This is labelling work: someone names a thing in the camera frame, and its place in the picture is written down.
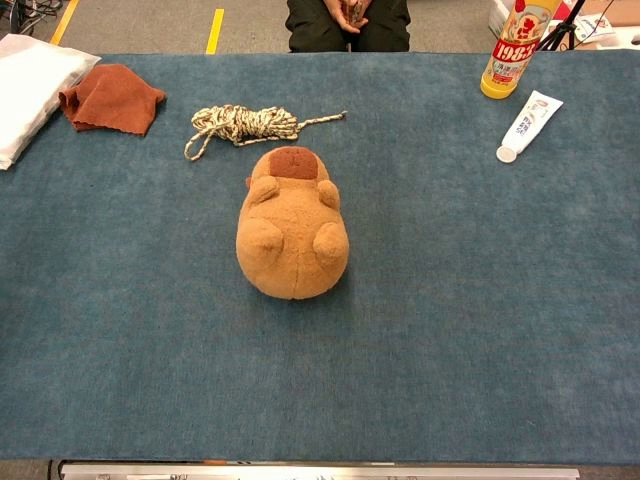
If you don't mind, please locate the brown plush toy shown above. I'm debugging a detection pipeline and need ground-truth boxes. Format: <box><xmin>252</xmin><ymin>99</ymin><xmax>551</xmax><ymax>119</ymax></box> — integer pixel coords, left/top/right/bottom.
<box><xmin>235</xmin><ymin>147</ymin><xmax>350</xmax><ymax>301</ymax></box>

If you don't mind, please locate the blue felt table mat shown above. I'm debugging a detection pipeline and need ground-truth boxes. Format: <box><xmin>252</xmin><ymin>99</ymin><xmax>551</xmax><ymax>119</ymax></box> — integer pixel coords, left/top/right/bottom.
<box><xmin>0</xmin><ymin>48</ymin><xmax>640</xmax><ymax>464</ymax></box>

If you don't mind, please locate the seated person in dark clothes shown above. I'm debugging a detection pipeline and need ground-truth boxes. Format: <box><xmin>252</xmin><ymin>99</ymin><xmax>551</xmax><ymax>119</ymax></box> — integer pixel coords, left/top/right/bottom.
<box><xmin>285</xmin><ymin>0</ymin><xmax>412</xmax><ymax>54</ymax></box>

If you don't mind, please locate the white toothpaste tube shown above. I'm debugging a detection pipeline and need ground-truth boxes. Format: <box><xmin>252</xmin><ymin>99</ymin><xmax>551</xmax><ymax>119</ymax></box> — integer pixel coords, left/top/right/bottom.
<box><xmin>495</xmin><ymin>89</ymin><xmax>565</xmax><ymax>164</ymax></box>

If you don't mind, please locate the rust brown cloth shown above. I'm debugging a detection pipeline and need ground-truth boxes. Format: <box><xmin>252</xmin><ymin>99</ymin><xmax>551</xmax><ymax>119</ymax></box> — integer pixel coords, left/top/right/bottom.
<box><xmin>58</xmin><ymin>63</ymin><xmax>168</xmax><ymax>138</ymax></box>

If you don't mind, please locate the yellow bottle with red label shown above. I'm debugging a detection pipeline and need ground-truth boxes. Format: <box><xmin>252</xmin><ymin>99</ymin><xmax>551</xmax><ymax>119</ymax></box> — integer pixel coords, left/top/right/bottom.
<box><xmin>479</xmin><ymin>0</ymin><xmax>562</xmax><ymax>102</ymax></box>

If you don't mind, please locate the black tripod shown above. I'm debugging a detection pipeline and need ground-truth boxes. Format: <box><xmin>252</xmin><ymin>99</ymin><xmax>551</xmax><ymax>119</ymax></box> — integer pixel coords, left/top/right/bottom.
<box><xmin>535</xmin><ymin>0</ymin><xmax>587</xmax><ymax>52</ymax></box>

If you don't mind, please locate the white folded cloth bag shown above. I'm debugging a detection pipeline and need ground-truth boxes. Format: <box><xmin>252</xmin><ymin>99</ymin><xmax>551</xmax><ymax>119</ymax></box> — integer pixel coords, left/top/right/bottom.
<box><xmin>0</xmin><ymin>33</ymin><xmax>102</xmax><ymax>172</ymax></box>

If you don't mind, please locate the beige braided rope bundle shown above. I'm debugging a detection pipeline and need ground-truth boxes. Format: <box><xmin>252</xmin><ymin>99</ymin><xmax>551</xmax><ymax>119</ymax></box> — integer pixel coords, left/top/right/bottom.
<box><xmin>183</xmin><ymin>103</ymin><xmax>349</xmax><ymax>162</ymax></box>

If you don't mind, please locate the aluminium profile rail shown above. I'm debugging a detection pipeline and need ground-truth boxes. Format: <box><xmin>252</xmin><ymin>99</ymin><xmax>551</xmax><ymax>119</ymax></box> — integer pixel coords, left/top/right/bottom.
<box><xmin>58</xmin><ymin>460</ymin><xmax>582</xmax><ymax>480</ymax></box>

